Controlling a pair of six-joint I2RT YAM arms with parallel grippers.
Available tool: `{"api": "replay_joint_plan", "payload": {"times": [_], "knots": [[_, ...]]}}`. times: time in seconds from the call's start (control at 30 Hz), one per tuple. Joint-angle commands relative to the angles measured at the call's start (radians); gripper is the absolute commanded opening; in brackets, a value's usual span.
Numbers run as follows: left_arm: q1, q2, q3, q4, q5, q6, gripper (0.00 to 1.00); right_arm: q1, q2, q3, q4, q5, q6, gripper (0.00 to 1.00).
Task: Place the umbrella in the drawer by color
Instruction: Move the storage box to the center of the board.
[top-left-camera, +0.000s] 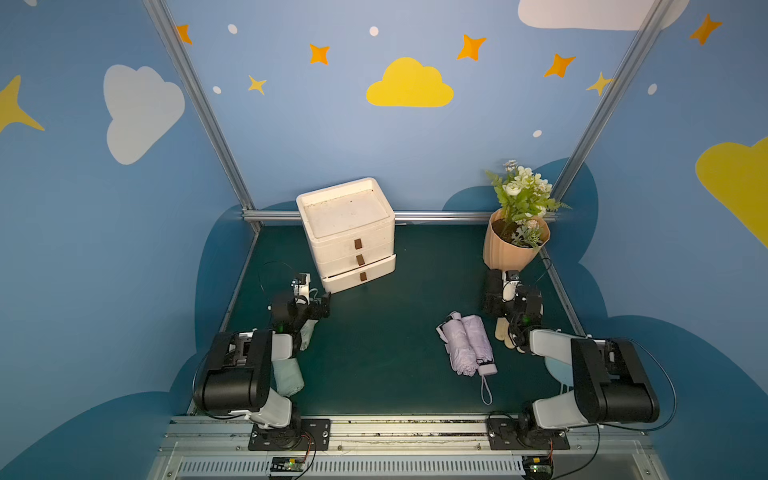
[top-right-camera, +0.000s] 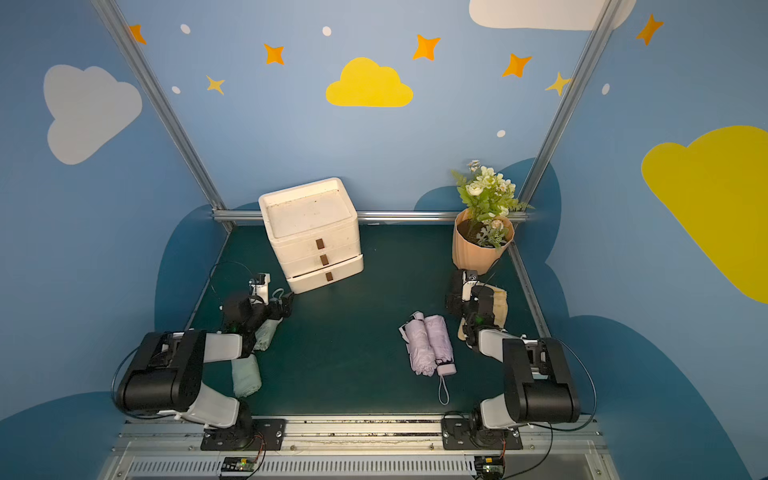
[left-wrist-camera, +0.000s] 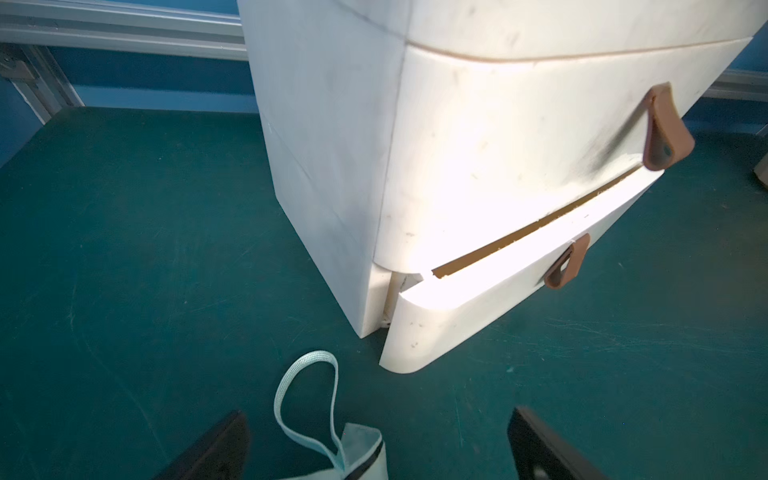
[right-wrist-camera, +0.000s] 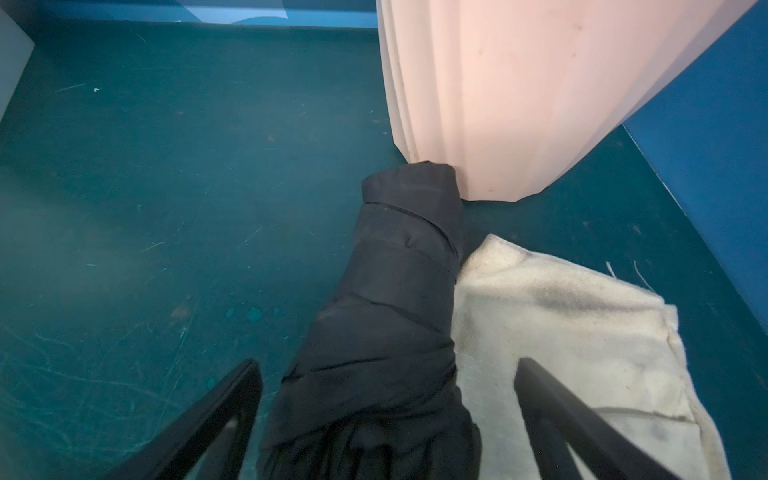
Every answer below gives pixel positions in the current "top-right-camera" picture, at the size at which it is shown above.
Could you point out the left circuit board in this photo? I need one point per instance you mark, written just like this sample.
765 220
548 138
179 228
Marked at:
238 466

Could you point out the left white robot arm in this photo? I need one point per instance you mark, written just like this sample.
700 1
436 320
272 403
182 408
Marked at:
163 376

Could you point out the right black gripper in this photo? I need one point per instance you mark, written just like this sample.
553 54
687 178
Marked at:
459 299

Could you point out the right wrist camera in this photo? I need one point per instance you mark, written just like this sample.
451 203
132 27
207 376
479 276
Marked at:
469 279

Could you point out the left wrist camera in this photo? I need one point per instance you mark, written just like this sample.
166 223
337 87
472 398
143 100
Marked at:
259 288

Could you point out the beige work gloves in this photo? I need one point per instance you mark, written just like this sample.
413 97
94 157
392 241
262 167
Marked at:
499 309

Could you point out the circuit board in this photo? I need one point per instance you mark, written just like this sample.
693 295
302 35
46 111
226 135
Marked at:
238 466
489 467

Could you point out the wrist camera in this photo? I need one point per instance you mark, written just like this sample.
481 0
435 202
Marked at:
259 288
469 279

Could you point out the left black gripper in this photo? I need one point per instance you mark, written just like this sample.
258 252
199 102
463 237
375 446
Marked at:
275 306

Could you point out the white three-drawer cabinet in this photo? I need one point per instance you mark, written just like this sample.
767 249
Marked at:
314 232

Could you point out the right circuit board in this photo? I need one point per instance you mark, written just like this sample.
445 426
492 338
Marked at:
489 467

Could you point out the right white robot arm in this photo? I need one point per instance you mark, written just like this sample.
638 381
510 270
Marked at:
537 382

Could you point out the aluminium front rail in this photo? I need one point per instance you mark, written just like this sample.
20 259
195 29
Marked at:
357 447

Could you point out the lilac folded umbrella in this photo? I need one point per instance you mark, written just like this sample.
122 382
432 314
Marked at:
421 354
443 351

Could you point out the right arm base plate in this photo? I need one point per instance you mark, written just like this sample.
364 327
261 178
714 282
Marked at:
459 433

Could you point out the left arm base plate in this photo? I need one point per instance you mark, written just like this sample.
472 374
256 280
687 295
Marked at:
256 434

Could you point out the flower plant in pot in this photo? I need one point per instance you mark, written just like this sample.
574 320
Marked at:
484 229

